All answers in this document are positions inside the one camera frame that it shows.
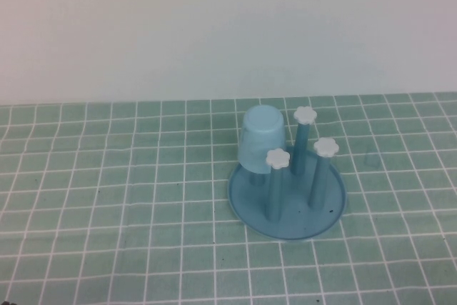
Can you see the green checkered tablecloth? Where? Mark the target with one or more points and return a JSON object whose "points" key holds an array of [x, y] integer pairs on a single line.
{"points": [[107, 176]]}

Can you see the light blue plastic cup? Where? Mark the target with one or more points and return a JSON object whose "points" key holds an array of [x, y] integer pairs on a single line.
{"points": [[260, 137]]}

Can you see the blue cup stand with pegs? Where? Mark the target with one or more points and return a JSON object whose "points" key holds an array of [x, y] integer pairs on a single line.
{"points": [[292, 219]]}

